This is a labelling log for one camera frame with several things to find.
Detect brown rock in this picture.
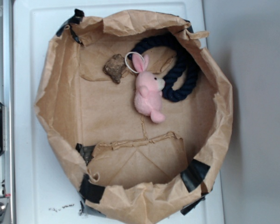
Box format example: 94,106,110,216
103,54,126,84

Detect brown paper bag bin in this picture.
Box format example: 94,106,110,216
35,10,233,224

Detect pink plush bunny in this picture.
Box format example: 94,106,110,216
125,52,166,124

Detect navy blue rope ring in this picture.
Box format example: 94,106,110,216
131,32,199,103

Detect aluminium frame rail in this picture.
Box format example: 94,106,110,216
0,0,16,224

